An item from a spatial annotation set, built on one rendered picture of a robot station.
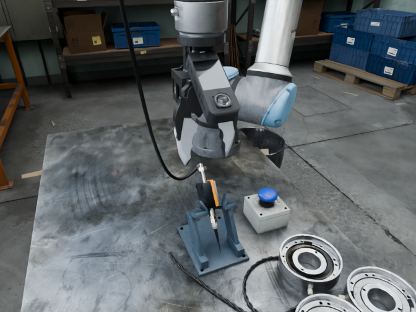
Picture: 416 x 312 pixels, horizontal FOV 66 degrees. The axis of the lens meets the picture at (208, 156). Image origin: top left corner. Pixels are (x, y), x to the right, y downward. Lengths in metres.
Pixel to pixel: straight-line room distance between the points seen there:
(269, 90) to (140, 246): 0.46
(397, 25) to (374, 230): 2.65
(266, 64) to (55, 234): 0.60
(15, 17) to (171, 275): 3.69
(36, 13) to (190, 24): 3.62
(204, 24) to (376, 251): 1.64
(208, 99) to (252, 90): 0.39
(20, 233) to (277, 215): 1.65
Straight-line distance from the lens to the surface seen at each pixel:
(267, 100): 0.79
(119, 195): 0.80
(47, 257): 0.70
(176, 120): 0.50
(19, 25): 4.08
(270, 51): 0.82
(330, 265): 0.62
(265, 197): 0.66
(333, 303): 0.57
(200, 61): 0.47
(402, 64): 4.14
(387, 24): 4.24
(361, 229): 2.02
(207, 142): 0.91
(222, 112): 0.42
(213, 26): 0.46
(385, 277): 0.64
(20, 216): 2.20
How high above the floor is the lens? 1.27
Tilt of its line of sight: 31 degrees down
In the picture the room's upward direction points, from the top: straight up
